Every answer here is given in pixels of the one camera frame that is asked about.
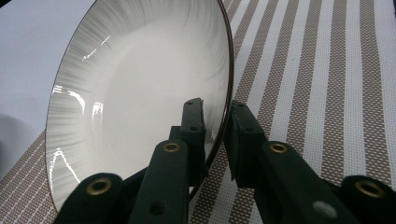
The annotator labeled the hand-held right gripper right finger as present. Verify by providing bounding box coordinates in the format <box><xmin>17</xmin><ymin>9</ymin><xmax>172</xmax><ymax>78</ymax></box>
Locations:
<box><xmin>224</xmin><ymin>100</ymin><xmax>359</xmax><ymax>224</ymax></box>

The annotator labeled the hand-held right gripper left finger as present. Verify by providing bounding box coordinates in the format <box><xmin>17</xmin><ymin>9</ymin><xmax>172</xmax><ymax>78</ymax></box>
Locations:
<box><xmin>128</xmin><ymin>97</ymin><xmax>207</xmax><ymax>224</ymax></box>

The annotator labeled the white plate with grey streaks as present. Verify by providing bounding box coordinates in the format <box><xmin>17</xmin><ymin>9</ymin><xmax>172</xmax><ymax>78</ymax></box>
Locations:
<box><xmin>45</xmin><ymin>0</ymin><xmax>235</xmax><ymax>213</ymax></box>

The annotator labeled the brown white striped placemat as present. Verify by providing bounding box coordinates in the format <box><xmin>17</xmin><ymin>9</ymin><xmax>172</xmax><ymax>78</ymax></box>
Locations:
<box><xmin>0</xmin><ymin>0</ymin><xmax>396</xmax><ymax>224</ymax></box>

